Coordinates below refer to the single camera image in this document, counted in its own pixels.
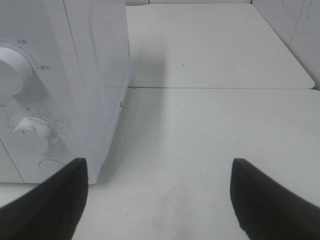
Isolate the white timer knob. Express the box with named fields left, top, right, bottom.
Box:
left=10, top=117, right=57, bottom=155

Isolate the white upper power knob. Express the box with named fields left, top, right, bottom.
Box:
left=0, top=47, right=33, bottom=96

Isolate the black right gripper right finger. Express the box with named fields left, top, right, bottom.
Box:
left=230, top=158, right=320, bottom=240

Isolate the white microwave oven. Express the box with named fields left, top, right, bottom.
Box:
left=0, top=0, right=131, bottom=184

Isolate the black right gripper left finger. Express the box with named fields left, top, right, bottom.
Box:
left=0, top=158, right=88, bottom=240

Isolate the round door release button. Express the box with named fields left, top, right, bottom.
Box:
left=38, top=159, right=66, bottom=178

